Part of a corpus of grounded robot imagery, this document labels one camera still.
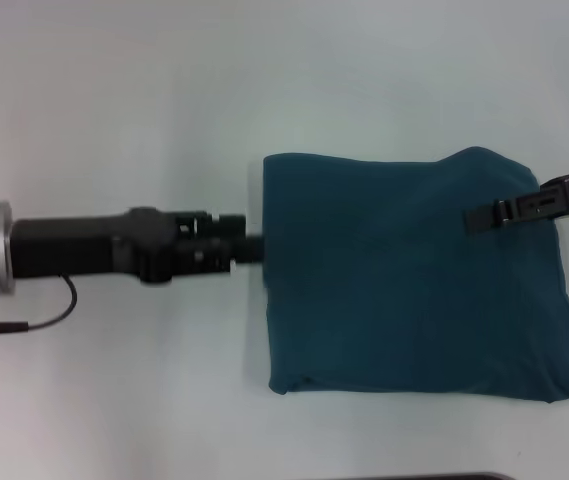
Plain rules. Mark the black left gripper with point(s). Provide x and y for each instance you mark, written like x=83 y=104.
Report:
x=89 y=245

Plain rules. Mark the teal T-shirt with FREE print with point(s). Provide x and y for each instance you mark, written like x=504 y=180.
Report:
x=414 y=280

